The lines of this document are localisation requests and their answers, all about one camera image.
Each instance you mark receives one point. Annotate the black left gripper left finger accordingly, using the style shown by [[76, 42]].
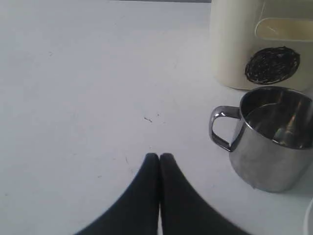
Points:
[[136, 211]]

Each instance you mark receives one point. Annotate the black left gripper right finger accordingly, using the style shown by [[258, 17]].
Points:
[[183, 211]]

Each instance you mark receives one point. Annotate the steel mug with rounded handle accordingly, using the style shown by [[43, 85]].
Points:
[[272, 145]]

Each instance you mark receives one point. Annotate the cream bin with circle mark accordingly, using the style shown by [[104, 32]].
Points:
[[240, 28]]

